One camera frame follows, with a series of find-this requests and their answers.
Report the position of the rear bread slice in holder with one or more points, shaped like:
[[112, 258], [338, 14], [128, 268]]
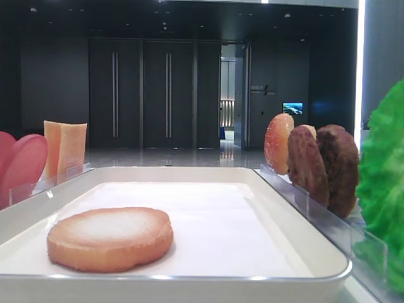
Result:
[[276, 142]]

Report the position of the rear brown meat patty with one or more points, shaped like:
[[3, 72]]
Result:
[[305, 165]]

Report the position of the brown meat patty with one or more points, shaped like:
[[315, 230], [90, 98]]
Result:
[[341, 160], [305, 165]]

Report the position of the bread slice on tray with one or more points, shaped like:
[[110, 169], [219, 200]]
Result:
[[110, 240]]

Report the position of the front orange cheese slice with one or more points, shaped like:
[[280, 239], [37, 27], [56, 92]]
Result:
[[72, 146]]

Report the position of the orange cheese slice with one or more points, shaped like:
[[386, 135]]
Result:
[[52, 133], [72, 146]]

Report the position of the front brown meat patty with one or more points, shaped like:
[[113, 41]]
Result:
[[341, 160]]

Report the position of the rear orange cheese slice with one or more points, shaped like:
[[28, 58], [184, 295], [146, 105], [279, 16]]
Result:
[[52, 133]]

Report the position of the front red tomato slice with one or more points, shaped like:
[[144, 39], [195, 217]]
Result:
[[29, 158]]

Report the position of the red tomato slice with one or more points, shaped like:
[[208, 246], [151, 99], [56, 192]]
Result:
[[7, 144], [29, 158]]

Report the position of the rear red tomato slice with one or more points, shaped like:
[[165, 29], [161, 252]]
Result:
[[7, 144]]

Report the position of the green lettuce leaf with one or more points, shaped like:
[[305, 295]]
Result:
[[380, 189]]

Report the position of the dark double doors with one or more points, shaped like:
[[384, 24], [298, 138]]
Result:
[[154, 93]]

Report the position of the white rectangular tray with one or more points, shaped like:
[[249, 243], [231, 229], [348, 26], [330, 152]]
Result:
[[236, 239]]

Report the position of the clear bread holder rail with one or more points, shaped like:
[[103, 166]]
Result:
[[271, 176]]

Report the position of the wall display screen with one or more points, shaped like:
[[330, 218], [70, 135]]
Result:
[[293, 108]]

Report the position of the clear cheese holder rail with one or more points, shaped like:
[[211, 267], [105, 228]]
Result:
[[69, 173]]

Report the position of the clear patty holder rail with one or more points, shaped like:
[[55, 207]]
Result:
[[320, 215]]

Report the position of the clear tomato holder rail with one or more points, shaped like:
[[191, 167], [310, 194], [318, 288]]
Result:
[[21, 193]]

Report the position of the clear lettuce holder rail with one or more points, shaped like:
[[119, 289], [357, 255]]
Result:
[[369, 255]]

